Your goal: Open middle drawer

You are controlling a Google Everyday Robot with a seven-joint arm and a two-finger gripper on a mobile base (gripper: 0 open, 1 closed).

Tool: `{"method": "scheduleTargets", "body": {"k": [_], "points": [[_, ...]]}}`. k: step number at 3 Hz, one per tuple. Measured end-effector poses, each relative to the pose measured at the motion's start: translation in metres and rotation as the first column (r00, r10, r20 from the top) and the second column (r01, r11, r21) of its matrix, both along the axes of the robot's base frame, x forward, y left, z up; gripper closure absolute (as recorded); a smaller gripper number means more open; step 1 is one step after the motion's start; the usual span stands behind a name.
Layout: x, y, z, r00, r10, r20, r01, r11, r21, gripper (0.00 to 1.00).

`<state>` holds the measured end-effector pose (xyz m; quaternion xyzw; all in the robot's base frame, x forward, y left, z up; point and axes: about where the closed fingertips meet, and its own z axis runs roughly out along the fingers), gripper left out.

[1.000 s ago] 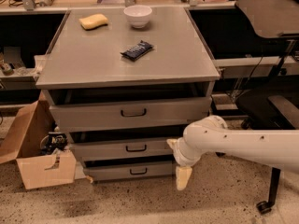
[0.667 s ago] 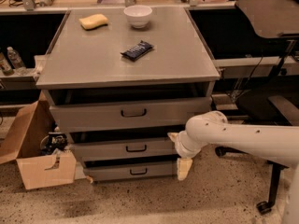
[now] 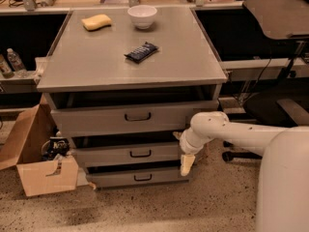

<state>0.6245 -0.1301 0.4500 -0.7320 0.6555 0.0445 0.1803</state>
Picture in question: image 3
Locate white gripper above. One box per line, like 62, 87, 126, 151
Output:
173, 128, 206, 176

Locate grey drawer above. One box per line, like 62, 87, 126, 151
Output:
72, 142, 182, 167
86, 166, 193, 188
51, 101, 218, 137

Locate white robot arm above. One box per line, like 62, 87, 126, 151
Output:
175, 111, 309, 232

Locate grey drawer cabinet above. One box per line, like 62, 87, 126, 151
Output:
38, 7, 226, 175

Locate grey bottom drawer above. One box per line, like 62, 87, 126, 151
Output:
86, 166, 193, 188

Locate grey top drawer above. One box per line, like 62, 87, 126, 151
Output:
51, 101, 218, 137

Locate dark blue snack packet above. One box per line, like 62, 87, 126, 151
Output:
126, 42, 158, 64

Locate dark packaging in box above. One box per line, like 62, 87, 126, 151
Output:
41, 137, 70, 160

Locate white bowl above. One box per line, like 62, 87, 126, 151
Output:
127, 5, 157, 29

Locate cardboard box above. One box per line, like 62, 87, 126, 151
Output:
0, 98, 78, 196

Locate yellow sponge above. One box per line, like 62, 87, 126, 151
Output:
82, 14, 112, 31

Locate black office chair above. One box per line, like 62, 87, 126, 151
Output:
222, 0, 309, 161

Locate clear water bottle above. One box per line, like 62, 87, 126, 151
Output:
7, 48, 27, 78

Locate green labelled bottle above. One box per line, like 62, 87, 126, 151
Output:
0, 54, 14, 78

